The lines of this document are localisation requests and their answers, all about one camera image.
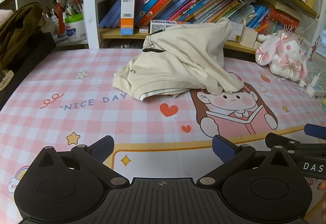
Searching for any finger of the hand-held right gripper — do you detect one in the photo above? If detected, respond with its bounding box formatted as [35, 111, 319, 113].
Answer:
[265, 133, 326, 159]
[304, 123, 326, 139]

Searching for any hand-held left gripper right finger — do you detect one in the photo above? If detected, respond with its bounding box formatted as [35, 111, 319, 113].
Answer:
[197, 134, 296, 186]

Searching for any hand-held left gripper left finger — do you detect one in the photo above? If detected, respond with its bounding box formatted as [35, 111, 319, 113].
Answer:
[36, 135, 129, 187]

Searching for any cream shirt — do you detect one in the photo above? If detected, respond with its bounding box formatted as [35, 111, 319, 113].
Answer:
[113, 17, 244, 102]

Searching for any white power strip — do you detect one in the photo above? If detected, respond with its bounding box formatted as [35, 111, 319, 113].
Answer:
[306, 83, 326, 97]

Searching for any pink checked cartoon desk mat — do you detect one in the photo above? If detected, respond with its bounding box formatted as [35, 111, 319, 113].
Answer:
[0, 47, 326, 224]

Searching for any white plug adapter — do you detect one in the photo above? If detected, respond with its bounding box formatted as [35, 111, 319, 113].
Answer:
[309, 72, 322, 87]

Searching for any pink white bunny plush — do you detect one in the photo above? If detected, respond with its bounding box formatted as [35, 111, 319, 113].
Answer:
[255, 24, 308, 79]

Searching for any beige pen holder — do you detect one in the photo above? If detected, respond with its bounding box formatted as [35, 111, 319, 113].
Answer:
[241, 26, 258, 47]

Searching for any red boxed book set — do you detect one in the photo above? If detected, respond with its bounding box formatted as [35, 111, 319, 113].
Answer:
[263, 6, 300, 35]

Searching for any black case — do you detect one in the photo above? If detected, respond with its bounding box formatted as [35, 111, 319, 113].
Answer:
[0, 32, 56, 110]

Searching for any clear square note box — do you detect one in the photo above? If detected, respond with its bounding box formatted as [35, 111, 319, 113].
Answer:
[230, 22, 245, 42]

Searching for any white tub with green lid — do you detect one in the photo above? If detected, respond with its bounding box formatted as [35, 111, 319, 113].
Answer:
[64, 13, 86, 42]

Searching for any white wooden bookshelf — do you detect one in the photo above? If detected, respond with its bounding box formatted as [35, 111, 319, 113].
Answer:
[0, 0, 321, 55]

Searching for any tall orange white box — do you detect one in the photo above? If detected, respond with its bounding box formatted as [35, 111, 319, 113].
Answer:
[120, 0, 136, 35]

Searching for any red doll ornament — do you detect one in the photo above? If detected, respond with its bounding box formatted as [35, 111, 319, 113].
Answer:
[56, 0, 64, 36]

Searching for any bunch of pens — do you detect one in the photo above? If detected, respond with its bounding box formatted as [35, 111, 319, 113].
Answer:
[42, 0, 84, 19]

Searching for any olive green bag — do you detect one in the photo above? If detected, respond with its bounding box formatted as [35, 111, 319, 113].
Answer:
[0, 2, 46, 72]

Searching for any row of colourful books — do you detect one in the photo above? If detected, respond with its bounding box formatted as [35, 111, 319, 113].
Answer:
[99, 0, 270, 30]

